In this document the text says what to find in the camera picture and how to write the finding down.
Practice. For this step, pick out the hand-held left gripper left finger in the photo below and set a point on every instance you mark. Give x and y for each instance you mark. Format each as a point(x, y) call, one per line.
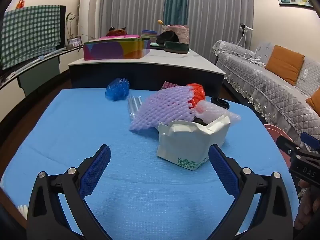
point(96, 170)

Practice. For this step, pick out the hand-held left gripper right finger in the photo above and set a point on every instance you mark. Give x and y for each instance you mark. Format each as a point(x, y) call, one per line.
point(222, 170)

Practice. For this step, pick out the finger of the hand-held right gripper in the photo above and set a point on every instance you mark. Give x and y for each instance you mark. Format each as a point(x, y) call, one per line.
point(286, 143)
point(310, 141)

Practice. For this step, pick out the pink plastic bin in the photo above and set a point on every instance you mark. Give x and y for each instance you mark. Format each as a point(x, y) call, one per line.
point(273, 133)

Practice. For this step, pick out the white paper takeout box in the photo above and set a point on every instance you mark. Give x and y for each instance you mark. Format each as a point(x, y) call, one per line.
point(182, 145)

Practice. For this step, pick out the red foam net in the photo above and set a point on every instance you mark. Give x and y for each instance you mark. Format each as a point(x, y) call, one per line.
point(198, 93)

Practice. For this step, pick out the blue plastic bag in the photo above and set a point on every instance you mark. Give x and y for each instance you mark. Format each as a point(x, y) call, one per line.
point(117, 89)

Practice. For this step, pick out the magenta patterned black box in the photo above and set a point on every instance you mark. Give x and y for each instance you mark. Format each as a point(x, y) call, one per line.
point(168, 85)

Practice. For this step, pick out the person's right hand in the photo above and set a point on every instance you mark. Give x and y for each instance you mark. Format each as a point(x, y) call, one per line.
point(305, 210)

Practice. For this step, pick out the orange cushion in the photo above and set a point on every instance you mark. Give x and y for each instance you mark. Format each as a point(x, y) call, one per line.
point(285, 63)
point(315, 102)

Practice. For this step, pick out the blue mat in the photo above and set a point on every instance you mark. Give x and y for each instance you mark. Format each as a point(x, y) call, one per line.
point(75, 135)

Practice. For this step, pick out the black item in box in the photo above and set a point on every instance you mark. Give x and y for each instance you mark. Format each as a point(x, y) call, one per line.
point(200, 121)

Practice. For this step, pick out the sofa with grey quilted cover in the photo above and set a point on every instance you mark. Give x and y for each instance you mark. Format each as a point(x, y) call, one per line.
point(265, 90)

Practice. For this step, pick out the clear bubble wrap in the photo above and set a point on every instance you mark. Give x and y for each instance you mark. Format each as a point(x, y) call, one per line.
point(215, 111)

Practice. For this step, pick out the purple foam net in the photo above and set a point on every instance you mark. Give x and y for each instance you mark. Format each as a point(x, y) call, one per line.
point(162, 107)

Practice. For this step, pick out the television stand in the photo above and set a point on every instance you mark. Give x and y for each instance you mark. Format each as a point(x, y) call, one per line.
point(37, 75)

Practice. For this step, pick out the white-topped coffee table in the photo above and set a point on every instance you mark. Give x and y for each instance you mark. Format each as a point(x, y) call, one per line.
point(175, 61)

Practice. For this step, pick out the white clip lamp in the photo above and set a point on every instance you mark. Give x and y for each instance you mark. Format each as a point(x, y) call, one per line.
point(243, 31)

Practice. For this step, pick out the colourful gift box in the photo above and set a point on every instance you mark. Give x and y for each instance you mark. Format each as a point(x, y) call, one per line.
point(112, 50)

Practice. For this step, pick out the white rod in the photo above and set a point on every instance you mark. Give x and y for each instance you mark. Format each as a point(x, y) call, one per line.
point(37, 60)

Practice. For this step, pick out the red teapot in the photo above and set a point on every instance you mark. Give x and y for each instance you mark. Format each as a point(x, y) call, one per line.
point(116, 32)

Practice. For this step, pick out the pink fabric basket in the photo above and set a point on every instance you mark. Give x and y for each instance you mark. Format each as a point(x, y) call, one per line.
point(181, 33)

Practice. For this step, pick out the black round lid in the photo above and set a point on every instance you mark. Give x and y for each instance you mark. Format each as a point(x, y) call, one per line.
point(167, 37)

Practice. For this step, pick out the stack of coloured bowls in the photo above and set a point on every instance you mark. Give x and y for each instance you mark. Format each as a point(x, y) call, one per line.
point(149, 33)

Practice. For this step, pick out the black television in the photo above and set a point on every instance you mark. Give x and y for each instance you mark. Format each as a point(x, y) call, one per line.
point(63, 27)

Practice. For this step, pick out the grey curtain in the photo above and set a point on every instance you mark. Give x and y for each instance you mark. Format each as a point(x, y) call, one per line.
point(220, 12)
point(130, 5)

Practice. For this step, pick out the potted plant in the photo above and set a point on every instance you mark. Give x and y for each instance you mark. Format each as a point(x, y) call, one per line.
point(70, 23)

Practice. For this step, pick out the green checked cloth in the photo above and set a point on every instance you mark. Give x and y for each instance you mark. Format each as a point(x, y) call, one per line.
point(30, 35)

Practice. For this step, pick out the white standing air conditioner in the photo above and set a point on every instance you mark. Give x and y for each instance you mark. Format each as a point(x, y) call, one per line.
point(94, 10)

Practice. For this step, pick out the yellow ball on stick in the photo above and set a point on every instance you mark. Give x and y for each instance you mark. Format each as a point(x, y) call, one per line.
point(160, 22)

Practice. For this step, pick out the teal curtain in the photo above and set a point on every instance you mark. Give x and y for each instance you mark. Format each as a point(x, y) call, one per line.
point(175, 2)

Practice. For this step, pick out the photo frame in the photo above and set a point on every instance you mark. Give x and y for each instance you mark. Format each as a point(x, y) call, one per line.
point(74, 41)

